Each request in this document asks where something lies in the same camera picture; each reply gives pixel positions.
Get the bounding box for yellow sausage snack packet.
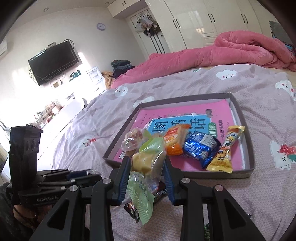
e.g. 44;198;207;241
206;126;245;174

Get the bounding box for round pink candy packet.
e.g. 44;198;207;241
121;128;144;156

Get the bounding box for brown chocolate bar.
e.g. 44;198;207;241
123;181;168;225

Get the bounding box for white desk with clutter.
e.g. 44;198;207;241
30;67;106;140

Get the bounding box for bags hanging on door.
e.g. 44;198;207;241
134;15;160;37

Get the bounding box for grey padded headboard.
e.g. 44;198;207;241
269;21;293;45

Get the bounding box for green clear bun packet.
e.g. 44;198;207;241
125;129;168;226

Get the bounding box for purple wall clock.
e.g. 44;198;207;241
96;23;106;31

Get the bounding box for left hand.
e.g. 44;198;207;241
13;205;53;230

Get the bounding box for grey shallow cardboard tray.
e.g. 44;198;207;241
103;93;255;179

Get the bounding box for white glossy wardrobe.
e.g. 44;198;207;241
107;1;276;57

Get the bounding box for pile of dark clothes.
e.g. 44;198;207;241
111;60;135;79

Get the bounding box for blue biscuit packet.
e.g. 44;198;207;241
183;132;221;169

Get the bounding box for black wall television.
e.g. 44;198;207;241
28;39;79;86

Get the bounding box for mauve patterned bed sheet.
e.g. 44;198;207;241
52;63;296;241

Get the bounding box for pink quilted duvet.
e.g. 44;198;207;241
110;31;295;89

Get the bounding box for black and green snack packet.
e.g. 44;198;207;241
204;223;210;241

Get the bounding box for orange cracker packet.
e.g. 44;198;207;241
164;124;191;156

